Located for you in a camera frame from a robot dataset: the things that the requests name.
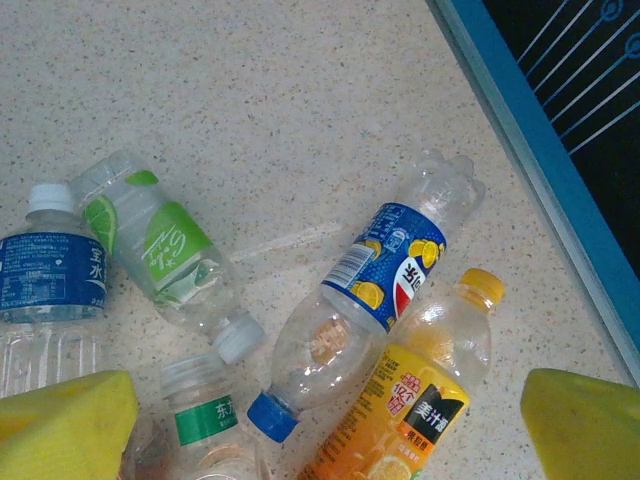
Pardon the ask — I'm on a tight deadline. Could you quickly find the clear bottle green band label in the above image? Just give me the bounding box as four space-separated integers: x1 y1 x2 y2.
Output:
159 349 271 480

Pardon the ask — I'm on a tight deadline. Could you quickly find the orange juice bottle yellow cap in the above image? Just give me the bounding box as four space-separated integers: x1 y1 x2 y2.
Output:
294 267 506 480

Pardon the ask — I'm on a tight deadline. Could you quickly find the Pepsi bottle blue cap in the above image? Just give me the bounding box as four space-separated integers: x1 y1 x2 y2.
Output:
246 149 487 444

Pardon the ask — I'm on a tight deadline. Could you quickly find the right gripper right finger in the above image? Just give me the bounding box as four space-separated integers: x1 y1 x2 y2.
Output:
519 368 640 480

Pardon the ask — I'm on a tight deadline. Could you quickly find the water bottle dark blue label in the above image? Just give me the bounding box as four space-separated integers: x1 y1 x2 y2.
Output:
0 182 110 401

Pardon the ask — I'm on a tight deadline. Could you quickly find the clear bottle green lime label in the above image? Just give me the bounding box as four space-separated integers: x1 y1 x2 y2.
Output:
69 148 268 365

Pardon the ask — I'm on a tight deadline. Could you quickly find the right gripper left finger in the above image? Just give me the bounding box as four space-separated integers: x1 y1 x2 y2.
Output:
0 369 140 480

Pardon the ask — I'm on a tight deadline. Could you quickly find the blue aluminium table edge rail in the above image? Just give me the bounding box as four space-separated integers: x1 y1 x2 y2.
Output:
424 0 640 389

